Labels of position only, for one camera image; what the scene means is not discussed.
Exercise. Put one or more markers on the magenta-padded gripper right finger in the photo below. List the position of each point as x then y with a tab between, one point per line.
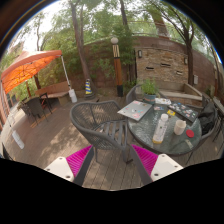
146	160

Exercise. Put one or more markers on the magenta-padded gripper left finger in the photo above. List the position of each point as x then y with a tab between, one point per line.
78	161

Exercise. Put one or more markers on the clear drink bottle white cap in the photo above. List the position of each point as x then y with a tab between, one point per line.
160	130

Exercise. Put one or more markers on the white ribbed mug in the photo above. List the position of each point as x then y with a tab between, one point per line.
179	127

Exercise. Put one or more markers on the flat round red coaster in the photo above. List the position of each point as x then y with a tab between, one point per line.
190	133

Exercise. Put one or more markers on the silver laptop with stickers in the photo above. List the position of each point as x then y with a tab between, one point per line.
135	110

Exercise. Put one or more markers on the small blue sticker card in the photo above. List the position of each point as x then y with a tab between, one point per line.
158	108

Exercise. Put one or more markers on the yellow square card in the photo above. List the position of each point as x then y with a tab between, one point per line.
171	112

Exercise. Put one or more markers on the black laptop with stickers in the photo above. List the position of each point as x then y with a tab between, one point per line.
183	111

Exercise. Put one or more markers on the white sticker sheet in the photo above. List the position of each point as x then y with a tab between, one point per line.
162	101

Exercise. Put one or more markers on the white canopy leg weight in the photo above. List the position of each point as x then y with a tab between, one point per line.
72	95

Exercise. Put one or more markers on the group of dark patio chairs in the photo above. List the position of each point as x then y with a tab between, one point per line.
36	106

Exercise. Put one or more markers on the green plant in blue pot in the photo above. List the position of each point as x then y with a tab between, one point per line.
149	90

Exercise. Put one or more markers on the wooden bench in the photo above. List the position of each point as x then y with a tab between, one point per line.
55	91

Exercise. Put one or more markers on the blue yellow striped cone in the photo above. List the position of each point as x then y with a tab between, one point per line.
88	88

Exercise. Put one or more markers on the black jacket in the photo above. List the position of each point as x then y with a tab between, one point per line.
206	116

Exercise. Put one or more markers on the orange canopy tent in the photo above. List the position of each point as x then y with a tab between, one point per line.
30	66

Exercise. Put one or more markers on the grey wall utility box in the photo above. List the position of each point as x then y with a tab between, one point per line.
195	79

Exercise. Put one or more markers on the striped wooden lamp post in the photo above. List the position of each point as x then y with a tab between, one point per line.
117	70

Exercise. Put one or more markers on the black wall lantern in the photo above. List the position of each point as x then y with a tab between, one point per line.
140	54
186	60

